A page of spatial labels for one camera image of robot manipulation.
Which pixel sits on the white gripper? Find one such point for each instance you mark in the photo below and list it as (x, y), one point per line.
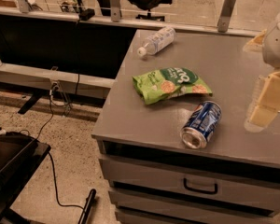
(277, 48)

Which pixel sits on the blue pepsi can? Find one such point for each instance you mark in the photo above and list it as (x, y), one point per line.
(200, 127)

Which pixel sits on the clear plastic water bottle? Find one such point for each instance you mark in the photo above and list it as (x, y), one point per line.
(157, 42)

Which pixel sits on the green snack bag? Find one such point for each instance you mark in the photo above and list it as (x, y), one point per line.
(168, 83)

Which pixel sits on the grey drawer cabinet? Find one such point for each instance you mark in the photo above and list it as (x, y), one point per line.
(173, 139)

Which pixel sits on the black power adapter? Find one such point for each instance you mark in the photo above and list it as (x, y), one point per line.
(86, 14)

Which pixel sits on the grey low shelf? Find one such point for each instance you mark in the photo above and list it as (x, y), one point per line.
(96, 87)

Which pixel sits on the black tray cart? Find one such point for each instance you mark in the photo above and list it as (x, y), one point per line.
(20, 156)

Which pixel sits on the black drawer handle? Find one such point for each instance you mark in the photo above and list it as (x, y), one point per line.
(198, 187)

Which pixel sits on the metal railing frame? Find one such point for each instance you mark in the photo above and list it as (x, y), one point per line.
(22, 8)

